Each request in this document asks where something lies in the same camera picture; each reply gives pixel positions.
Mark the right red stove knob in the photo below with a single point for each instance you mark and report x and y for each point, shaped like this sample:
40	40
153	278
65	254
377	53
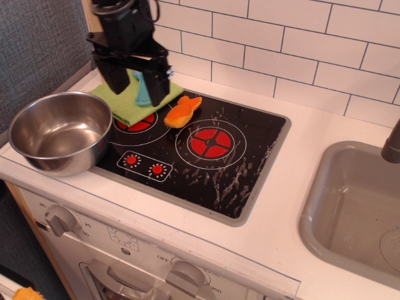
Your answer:
157	169

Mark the green dish cloth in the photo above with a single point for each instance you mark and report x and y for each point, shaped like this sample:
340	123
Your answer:
124	107

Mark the orange plush carrot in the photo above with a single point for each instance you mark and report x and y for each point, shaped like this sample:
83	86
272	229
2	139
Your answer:
182	112

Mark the stainless steel pot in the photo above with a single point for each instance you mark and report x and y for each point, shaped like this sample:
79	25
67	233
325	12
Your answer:
62	134

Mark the grey oven temperature knob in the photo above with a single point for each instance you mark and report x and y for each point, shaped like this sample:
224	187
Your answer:
186	278

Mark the grey faucet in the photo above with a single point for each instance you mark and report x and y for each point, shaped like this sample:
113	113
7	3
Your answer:
391	149

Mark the grey timer knob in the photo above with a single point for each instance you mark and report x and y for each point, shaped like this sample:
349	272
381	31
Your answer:
60	220

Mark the grey oven door handle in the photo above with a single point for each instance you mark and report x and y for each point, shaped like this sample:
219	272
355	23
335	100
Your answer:
118	284

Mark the grey sink basin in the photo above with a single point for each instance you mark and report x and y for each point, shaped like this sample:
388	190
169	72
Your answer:
351	215

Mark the orange object on floor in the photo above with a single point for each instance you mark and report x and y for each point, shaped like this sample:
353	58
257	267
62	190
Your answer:
27	293

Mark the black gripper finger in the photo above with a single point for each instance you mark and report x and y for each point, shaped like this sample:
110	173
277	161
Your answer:
115	76
158	86

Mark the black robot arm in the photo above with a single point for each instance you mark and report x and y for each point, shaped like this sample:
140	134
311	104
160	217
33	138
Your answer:
120	9

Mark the wooden side post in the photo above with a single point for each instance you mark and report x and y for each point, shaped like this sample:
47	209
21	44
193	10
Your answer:
93	22

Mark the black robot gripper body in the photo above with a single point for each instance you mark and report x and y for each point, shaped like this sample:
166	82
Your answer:
127	43

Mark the black toy stovetop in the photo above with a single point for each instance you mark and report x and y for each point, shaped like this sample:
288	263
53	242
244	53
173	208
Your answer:
214	166

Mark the left red stove knob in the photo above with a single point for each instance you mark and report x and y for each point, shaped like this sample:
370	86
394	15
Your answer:
131	160

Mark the red stove knob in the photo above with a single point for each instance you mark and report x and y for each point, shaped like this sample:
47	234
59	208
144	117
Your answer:
157	169
131	160

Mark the blue scrub brush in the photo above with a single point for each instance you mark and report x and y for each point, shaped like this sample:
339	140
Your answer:
143	97

